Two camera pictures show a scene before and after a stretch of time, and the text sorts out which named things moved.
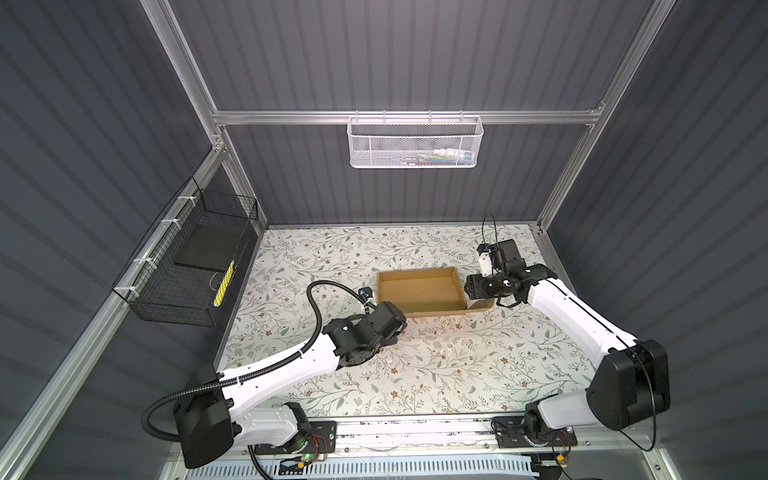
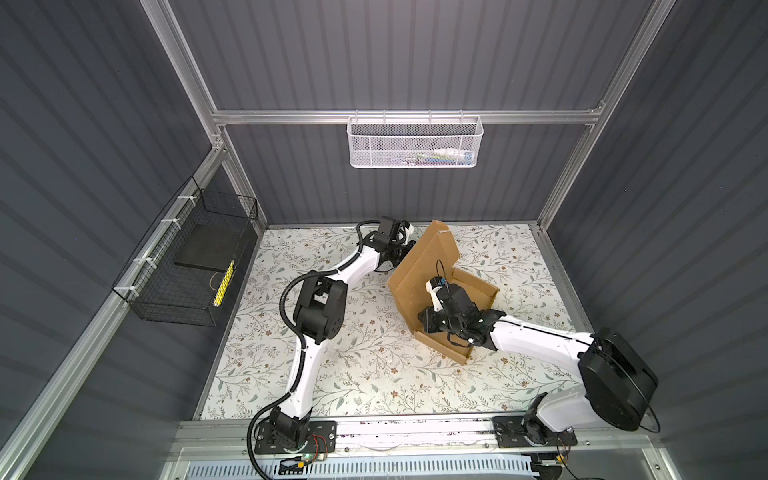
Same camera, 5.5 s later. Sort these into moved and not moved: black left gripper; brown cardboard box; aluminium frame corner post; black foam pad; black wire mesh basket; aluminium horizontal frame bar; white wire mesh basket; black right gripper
Moved: black left gripper; brown cardboard box; black right gripper
Not moved: black foam pad; aluminium horizontal frame bar; black wire mesh basket; white wire mesh basket; aluminium frame corner post
